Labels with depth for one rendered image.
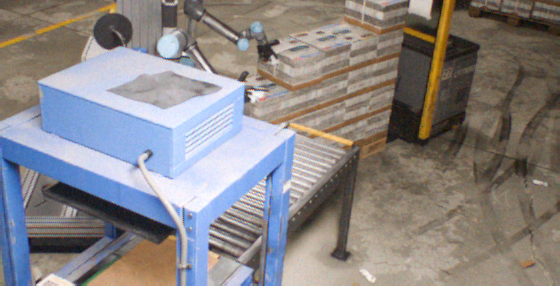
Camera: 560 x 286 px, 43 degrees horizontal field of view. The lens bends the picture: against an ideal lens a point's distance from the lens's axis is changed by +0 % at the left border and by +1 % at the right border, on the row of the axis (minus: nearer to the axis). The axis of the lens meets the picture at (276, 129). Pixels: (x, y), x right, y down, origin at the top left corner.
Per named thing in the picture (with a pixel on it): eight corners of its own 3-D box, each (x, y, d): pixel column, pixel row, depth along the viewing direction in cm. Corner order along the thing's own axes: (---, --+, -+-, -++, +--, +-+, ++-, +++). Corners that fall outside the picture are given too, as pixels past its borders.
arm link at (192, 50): (174, 30, 406) (224, 99, 413) (165, 36, 397) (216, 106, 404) (188, 20, 400) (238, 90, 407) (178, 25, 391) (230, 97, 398)
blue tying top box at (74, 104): (122, 89, 298) (120, 45, 289) (243, 129, 274) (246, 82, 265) (41, 130, 262) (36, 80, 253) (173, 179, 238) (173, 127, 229)
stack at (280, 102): (220, 182, 528) (224, 81, 489) (328, 140, 600) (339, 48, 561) (253, 206, 503) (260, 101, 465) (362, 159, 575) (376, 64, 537)
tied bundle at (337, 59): (284, 64, 524) (286, 35, 513) (312, 56, 542) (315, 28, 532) (320, 82, 500) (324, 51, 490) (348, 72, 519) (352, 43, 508)
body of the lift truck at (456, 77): (367, 113, 651) (379, 31, 614) (405, 99, 685) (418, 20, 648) (428, 143, 607) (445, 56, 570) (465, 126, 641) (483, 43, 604)
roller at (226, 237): (175, 218, 356) (175, 210, 353) (255, 250, 337) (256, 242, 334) (169, 223, 352) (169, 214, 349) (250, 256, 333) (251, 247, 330)
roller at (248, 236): (183, 212, 361) (183, 204, 358) (262, 244, 342) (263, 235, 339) (177, 216, 357) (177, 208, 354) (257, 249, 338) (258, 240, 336)
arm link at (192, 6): (188, -1, 436) (253, 42, 449) (189, -7, 445) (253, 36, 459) (178, 13, 440) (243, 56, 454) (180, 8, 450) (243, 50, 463)
